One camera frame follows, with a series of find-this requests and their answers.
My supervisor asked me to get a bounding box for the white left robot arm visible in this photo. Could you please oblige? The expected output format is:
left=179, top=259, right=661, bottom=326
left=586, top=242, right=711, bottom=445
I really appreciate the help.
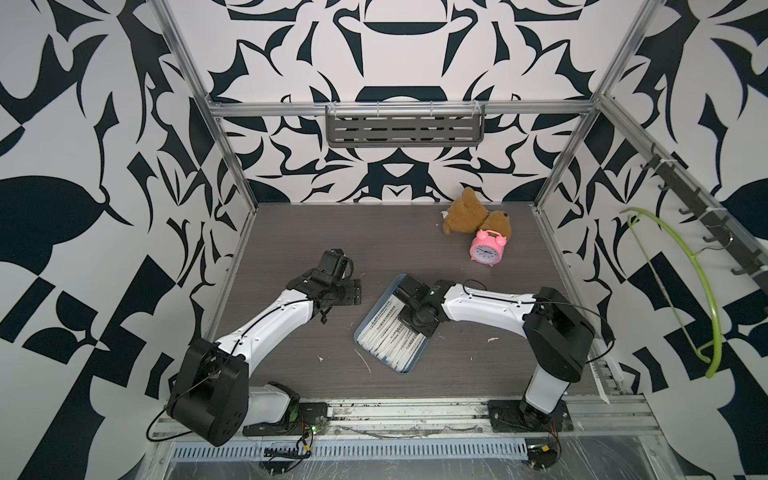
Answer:
left=163, top=249, right=361, bottom=446

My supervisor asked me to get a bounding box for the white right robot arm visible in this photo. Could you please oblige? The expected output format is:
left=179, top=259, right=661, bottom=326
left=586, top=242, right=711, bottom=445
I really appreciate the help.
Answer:
left=393, top=275, right=595, bottom=416

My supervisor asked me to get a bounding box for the blue storage tray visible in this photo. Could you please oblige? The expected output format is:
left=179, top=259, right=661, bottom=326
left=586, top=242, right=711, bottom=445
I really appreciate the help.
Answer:
left=354, top=273, right=429, bottom=374

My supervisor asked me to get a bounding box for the small white paper scrap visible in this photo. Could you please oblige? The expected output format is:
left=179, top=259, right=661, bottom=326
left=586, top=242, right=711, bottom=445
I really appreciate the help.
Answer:
left=353, top=349, right=372, bottom=374

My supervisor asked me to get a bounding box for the pink alarm clock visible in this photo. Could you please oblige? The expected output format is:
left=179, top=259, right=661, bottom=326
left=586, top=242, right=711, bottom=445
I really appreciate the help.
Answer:
left=469, top=230, right=507, bottom=266

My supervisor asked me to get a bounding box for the brown teddy bear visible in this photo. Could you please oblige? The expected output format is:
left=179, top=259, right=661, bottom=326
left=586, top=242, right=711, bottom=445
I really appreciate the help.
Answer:
left=442, top=187, right=512, bottom=239

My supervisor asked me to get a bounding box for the green clothes hanger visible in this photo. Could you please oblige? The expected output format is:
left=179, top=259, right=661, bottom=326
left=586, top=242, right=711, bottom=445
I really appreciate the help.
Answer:
left=622, top=207, right=724, bottom=379

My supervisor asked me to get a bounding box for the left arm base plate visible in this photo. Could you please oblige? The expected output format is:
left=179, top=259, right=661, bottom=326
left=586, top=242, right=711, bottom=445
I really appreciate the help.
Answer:
left=243, top=402, right=329, bottom=437

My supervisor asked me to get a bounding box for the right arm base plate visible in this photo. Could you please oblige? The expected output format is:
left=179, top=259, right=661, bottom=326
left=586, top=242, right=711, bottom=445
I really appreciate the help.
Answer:
left=486, top=399, right=574, bottom=433

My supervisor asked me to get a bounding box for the white cable duct strip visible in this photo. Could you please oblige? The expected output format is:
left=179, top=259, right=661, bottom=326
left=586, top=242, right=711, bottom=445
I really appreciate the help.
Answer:
left=171, top=437, right=528, bottom=462

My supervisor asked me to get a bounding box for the grey wall shelf rack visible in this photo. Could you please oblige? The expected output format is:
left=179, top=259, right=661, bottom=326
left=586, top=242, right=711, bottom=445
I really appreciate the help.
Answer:
left=325, top=101, right=485, bottom=148

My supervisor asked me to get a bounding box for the black wall hook rail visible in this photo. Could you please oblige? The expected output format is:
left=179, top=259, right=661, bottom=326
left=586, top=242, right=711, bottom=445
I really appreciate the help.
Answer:
left=643, top=142, right=767, bottom=291

